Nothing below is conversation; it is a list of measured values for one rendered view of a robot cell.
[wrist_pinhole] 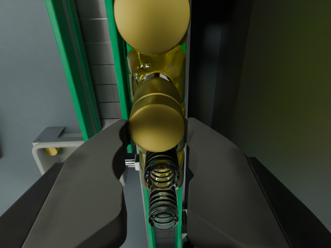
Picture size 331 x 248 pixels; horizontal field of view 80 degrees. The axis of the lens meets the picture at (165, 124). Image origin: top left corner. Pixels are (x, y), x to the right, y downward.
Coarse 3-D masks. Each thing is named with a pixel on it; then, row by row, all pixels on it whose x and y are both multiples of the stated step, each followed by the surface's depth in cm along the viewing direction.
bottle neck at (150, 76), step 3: (156, 72) 17; (159, 72) 17; (147, 75) 17; (150, 75) 16; (153, 75) 16; (156, 75) 16; (159, 75) 16; (162, 75) 16; (165, 75) 17; (144, 78) 17; (147, 78) 16; (150, 78) 16; (165, 78) 16; (168, 78) 17; (141, 81) 17; (171, 81) 17
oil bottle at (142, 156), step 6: (144, 156) 24; (180, 156) 24; (144, 162) 23; (180, 162) 23; (180, 168) 23; (180, 174) 23; (144, 180) 24; (180, 180) 24; (144, 186) 24; (180, 186) 25
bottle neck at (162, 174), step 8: (152, 152) 17; (160, 152) 17; (168, 152) 17; (176, 152) 18; (152, 160) 16; (160, 160) 16; (168, 160) 16; (176, 160) 17; (144, 168) 17; (152, 168) 16; (160, 168) 18; (168, 168) 16; (176, 168) 16; (144, 176) 16; (152, 176) 17; (160, 176) 18; (168, 176) 17; (176, 176) 16; (152, 184) 17; (160, 184) 17; (168, 184) 17
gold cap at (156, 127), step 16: (160, 80) 14; (144, 96) 12; (160, 96) 12; (176, 96) 13; (144, 112) 11; (160, 112) 11; (176, 112) 11; (144, 128) 11; (160, 128) 12; (176, 128) 12; (144, 144) 12; (160, 144) 12; (176, 144) 12
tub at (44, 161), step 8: (40, 144) 50; (48, 144) 50; (56, 144) 50; (64, 144) 50; (72, 144) 51; (80, 144) 51; (32, 152) 51; (40, 152) 53; (64, 152) 60; (72, 152) 61; (40, 160) 53; (48, 160) 57; (56, 160) 60; (64, 160) 62; (40, 168) 54; (48, 168) 57
